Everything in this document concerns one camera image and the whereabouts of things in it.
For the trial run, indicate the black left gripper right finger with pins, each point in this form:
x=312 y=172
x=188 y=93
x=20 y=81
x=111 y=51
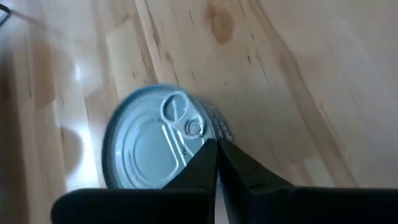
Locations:
x=242 y=186

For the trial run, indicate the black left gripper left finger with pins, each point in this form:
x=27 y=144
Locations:
x=202 y=180

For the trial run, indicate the blue albacore tuna can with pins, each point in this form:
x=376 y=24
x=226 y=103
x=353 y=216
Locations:
x=146 y=149

